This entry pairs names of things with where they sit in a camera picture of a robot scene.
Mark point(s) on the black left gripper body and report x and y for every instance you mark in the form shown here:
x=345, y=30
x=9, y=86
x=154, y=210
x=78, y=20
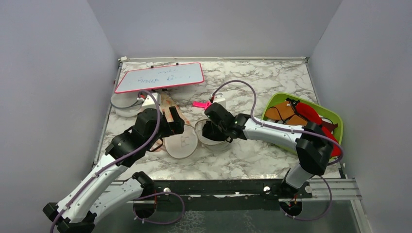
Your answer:
x=165, y=130

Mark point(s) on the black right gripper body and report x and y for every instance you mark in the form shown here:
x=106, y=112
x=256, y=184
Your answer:
x=223, y=128

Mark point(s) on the black bra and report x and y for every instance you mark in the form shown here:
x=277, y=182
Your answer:
x=224, y=137

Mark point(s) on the white mesh laundry bag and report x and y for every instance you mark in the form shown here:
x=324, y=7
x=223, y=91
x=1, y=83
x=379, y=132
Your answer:
x=184, y=145

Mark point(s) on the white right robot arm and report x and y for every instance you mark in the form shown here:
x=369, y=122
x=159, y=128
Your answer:
x=314, y=149

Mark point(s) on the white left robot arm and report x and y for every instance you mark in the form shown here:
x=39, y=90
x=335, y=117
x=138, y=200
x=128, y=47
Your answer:
x=89, y=202

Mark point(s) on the floral fabric laundry bag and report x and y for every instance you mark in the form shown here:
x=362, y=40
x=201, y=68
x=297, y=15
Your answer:
x=166, y=102

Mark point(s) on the orange bra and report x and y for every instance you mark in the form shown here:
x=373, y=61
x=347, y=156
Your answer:
x=283, y=113

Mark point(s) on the red bra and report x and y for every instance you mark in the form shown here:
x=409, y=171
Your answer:
x=309, y=114

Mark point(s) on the pink plastic clip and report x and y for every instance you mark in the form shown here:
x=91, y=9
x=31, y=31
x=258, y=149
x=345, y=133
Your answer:
x=203, y=105

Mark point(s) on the green plastic tray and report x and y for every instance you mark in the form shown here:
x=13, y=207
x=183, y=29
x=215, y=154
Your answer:
x=322, y=111

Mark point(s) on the pink framed whiteboard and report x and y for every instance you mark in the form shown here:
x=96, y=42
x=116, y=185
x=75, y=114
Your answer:
x=161, y=77

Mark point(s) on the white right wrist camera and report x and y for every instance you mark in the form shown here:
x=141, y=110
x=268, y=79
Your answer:
x=220, y=99

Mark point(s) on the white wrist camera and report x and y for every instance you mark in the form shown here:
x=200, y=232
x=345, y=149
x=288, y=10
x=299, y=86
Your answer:
x=151, y=101
x=220, y=99

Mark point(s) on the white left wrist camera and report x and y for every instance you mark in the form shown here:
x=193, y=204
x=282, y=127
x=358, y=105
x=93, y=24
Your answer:
x=151, y=101

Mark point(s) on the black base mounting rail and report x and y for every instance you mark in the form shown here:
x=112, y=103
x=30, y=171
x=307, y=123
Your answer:
x=216, y=195

